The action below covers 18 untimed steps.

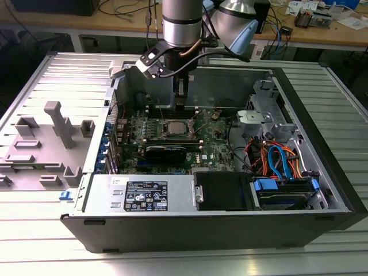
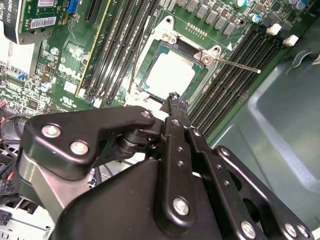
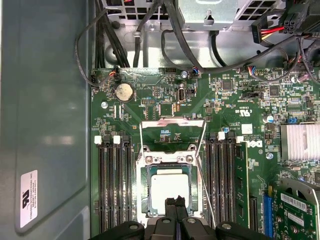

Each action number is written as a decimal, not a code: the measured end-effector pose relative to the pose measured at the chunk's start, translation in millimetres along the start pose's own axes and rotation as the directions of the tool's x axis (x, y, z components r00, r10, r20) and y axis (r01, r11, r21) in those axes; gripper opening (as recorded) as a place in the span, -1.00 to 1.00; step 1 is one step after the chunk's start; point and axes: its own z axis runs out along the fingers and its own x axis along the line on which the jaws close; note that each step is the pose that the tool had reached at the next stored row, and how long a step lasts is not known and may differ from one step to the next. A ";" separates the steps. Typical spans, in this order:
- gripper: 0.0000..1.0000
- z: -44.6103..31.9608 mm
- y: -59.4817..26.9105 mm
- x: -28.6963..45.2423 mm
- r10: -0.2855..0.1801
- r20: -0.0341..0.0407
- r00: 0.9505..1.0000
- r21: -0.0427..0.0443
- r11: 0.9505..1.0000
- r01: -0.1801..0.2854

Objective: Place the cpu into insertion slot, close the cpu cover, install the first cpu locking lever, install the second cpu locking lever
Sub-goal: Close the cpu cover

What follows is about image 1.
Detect metal socket cover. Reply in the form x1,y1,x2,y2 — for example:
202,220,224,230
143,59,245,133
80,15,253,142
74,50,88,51
187,109,209,136

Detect CPU socket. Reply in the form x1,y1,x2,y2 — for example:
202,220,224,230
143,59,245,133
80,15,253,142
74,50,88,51
161,117,199,139

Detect green RAM stick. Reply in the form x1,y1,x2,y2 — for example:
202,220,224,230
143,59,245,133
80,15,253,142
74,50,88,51
145,137,202,146

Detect green motherboard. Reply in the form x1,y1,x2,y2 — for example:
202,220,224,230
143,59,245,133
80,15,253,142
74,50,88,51
114,106,247,176

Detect silver disk bay cage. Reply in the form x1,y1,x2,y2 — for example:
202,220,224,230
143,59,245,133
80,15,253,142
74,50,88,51
234,77,301,144

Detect black graphics card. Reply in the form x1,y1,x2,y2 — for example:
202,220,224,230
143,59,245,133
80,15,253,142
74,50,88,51
143,145,187,165

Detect black upright box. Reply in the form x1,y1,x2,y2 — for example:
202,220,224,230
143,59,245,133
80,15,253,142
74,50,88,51
255,0,271,35

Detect black plastic shroud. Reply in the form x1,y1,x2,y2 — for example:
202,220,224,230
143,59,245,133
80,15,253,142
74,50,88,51
193,171,252,211

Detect copper coil device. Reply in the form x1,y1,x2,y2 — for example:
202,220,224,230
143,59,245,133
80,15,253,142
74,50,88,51
295,7,314,29

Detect black computer box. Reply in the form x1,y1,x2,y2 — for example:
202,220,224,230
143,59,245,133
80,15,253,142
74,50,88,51
13,0,97,17

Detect wooden desk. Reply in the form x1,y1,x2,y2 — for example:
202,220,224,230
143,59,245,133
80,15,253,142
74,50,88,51
0,0,368,47

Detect hard disk in blue carrier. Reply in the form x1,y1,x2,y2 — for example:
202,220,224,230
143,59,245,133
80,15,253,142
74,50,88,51
252,177,320,198
257,193,313,211

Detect silver power supply unit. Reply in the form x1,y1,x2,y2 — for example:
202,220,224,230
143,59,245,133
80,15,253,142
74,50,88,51
82,174,199,214

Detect grey parts rack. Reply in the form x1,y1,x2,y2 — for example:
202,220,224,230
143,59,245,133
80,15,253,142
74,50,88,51
0,100,97,193

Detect black PC case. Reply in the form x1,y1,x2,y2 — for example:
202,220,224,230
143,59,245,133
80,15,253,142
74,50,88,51
59,51,368,254

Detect white paper sheets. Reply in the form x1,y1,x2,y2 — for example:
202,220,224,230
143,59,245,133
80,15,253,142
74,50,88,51
335,16,368,30

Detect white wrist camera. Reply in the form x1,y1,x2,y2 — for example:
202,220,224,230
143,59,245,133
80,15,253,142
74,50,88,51
135,47,165,80

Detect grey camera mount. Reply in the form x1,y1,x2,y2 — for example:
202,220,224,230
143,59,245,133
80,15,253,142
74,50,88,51
200,36,220,48

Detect black camera cable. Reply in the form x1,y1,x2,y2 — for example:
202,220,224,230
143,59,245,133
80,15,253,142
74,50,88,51
157,49,251,79

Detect blue cable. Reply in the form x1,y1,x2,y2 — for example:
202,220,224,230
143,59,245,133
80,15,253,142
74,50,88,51
271,22,284,56

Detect blue data wire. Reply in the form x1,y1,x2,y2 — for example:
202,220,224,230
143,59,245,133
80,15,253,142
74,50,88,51
267,145,291,181

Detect orange wire bundle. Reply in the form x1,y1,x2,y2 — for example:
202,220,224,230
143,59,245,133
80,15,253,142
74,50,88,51
248,139,304,181

